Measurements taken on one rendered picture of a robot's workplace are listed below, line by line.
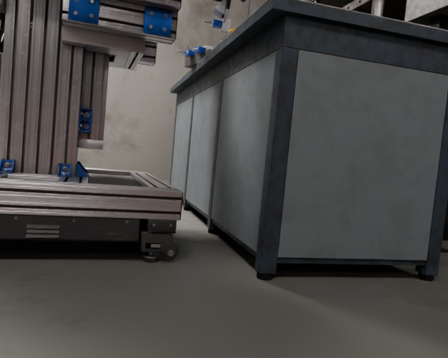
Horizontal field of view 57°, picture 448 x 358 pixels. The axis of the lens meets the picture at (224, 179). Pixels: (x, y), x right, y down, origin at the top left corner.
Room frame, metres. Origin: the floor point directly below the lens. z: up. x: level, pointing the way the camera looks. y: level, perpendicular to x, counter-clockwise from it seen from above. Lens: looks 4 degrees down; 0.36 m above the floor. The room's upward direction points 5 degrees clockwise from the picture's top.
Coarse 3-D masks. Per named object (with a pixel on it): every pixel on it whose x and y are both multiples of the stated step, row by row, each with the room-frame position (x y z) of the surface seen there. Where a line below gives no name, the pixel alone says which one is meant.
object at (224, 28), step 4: (216, 20) 1.86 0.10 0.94; (228, 20) 1.86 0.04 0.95; (212, 24) 1.87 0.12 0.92; (216, 24) 1.86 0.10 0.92; (220, 24) 1.86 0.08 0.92; (224, 24) 1.86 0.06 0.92; (228, 24) 1.86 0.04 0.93; (220, 28) 1.88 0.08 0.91; (224, 28) 1.86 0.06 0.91; (228, 28) 1.87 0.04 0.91; (220, 32) 1.90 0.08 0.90; (224, 32) 1.89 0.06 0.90
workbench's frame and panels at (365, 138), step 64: (256, 64) 1.39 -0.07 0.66; (320, 64) 1.21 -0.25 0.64; (384, 64) 1.27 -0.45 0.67; (192, 128) 2.38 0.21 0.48; (256, 128) 1.33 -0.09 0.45; (320, 128) 1.22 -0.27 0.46; (384, 128) 1.27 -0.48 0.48; (192, 192) 2.22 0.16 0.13; (256, 192) 1.27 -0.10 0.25; (320, 192) 1.22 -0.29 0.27; (384, 192) 1.28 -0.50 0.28; (256, 256) 1.22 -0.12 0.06; (320, 256) 1.23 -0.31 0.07; (384, 256) 1.29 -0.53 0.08
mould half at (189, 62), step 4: (208, 52) 2.04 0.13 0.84; (196, 56) 2.14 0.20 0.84; (200, 56) 2.11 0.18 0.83; (204, 56) 2.07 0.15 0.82; (188, 60) 2.21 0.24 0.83; (192, 60) 2.17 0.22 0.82; (196, 60) 2.13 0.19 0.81; (184, 64) 2.25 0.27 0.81; (188, 64) 2.21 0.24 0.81; (192, 64) 2.17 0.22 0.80
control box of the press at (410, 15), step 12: (408, 0) 2.05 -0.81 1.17; (420, 0) 1.96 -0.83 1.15; (432, 0) 1.89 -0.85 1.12; (444, 0) 1.82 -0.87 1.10; (408, 12) 2.04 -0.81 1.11; (420, 12) 1.95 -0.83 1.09; (432, 12) 1.89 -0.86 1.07; (444, 12) 1.88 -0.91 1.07; (432, 24) 1.94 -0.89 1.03; (444, 24) 1.91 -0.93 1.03
